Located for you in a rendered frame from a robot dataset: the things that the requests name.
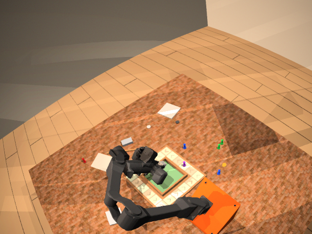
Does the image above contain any white die with black pips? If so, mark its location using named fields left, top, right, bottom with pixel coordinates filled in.
left=158, top=161, right=166, bottom=166

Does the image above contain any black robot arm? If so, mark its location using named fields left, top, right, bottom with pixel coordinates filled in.
left=104, top=145, right=213, bottom=231

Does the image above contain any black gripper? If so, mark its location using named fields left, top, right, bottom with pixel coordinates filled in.
left=132, top=148, right=168, bottom=185

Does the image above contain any beige flat rectangular sheet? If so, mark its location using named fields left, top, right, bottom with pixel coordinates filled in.
left=91, top=153, right=112, bottom=171

